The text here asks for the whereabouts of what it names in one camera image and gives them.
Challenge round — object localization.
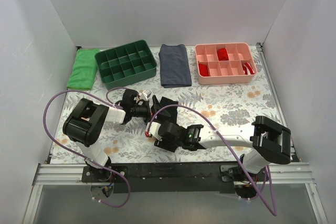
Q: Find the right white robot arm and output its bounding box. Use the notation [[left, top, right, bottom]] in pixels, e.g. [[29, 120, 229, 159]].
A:
[[149, 116, 291, 181]]

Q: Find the rolled red underwear left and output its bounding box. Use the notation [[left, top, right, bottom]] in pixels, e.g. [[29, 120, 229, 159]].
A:
[[198, 63, 209, 77]]

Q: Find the rolled red underwear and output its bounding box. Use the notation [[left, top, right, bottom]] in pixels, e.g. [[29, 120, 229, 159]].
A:
[[217, 48, 229, 61], [198, 63, 209, 77]]

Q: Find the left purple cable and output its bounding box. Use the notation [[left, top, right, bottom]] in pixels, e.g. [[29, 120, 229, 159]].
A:
[[43, 87, 132, 208]]

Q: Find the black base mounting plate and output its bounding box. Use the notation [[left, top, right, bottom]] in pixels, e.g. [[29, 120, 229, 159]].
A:
[[81, 162, 257, 199]]

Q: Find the rolled red underwear top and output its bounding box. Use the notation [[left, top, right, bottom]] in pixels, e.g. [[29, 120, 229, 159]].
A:
[[217, 48, 229, 61]]

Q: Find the red white striped underwear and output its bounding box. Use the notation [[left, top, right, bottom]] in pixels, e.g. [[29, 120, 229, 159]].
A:
[[242, 62, 256, 76]]

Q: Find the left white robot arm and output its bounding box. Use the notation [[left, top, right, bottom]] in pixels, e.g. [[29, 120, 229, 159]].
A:
[[62, 89, 175, 182]]

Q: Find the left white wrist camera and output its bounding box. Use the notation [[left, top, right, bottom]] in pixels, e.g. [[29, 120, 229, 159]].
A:
[[137, 90, 152, 101]]

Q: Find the floral patterned table mat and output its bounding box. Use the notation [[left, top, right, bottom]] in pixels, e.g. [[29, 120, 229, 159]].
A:
[[50, 45, 292, 163]]

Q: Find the folded grey-blue towel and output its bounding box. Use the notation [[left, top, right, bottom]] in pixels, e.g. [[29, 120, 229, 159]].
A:
[[159, 44, 192, 88]]

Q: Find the folded green towel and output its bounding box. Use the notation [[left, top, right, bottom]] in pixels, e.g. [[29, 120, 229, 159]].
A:
[[67, 48, 100, 91]]

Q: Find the green divided organizer tray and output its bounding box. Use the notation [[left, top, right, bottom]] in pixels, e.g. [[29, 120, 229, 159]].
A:
[[95, 40, 157, 90]]

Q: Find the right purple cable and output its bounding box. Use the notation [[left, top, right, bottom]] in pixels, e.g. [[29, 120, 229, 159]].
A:
[[151, 104, 278, 217]]

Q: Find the black underwear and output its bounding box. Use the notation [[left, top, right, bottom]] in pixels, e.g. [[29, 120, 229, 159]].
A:
[[157, 97, 179, 124]]

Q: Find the pink divided organizer tray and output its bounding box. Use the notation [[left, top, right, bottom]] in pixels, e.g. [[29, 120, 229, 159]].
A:
[[195, 42, 258, 85]]

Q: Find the purple cable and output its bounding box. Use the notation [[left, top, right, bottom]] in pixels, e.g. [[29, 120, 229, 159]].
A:
[[43, 87, 132, 208], [151, 104, 278, 217]]

